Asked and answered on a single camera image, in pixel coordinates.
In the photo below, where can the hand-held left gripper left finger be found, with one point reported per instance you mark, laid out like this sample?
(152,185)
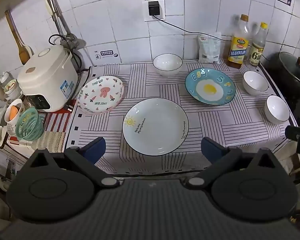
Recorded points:
(97,148)

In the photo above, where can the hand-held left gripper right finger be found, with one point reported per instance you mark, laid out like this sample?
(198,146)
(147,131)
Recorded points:
(209,150)

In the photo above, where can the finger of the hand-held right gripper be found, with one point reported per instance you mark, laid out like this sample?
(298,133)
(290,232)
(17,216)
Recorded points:
(291,132)

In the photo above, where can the white bowl with dark rim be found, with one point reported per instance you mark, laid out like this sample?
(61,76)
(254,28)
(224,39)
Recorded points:
(255,82)
(277,108)
(167,63)

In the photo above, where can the striped white tablecloth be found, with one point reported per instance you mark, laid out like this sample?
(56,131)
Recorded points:
(215,130)

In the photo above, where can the beige woven mat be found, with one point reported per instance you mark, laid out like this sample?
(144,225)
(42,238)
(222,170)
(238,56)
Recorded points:
(50,141)

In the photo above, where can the red striped cloth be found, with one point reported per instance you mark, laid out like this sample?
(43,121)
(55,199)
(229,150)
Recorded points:
(57,121)

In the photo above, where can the black pot with glass lid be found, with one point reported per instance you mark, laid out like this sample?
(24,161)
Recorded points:
(292,80)

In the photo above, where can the pink rabbit print plate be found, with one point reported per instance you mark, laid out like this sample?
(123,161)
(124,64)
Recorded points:
(100,95)

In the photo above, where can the white sun print plate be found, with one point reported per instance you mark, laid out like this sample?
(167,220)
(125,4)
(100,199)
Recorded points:
(155,127)

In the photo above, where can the blue fried egg plate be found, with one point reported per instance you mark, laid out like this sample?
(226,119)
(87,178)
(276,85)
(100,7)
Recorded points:
(210,86)

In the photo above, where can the green plastic basket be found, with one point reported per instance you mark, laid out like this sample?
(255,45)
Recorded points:
(30,125)

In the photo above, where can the white rice cooker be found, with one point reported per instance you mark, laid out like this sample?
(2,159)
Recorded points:
(46,80)

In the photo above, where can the clear vinegar bottle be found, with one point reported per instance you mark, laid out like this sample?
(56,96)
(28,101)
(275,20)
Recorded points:
(257,51)

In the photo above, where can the white printed mug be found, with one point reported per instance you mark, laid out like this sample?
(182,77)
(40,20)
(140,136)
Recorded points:
(11,123)

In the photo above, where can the yellow label cooking wine bottle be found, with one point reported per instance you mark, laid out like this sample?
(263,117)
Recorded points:
(238,47)

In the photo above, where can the white salt bag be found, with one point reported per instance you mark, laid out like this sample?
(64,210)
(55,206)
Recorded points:
(209,48)

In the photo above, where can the small glass jar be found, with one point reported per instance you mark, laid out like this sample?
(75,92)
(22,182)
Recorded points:
(10,86)

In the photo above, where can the wooden spatula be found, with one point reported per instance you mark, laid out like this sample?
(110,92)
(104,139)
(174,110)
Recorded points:
(21,48)

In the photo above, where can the hanging metal ladle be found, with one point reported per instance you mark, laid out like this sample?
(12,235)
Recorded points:
(62,27)

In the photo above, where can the black charger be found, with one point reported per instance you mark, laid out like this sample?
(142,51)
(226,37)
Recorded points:
(153,8)

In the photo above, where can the white wall sticker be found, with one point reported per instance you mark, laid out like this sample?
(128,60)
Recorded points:
(106,55)

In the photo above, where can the white wall socket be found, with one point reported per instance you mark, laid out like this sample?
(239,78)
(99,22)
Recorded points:
(162,5)

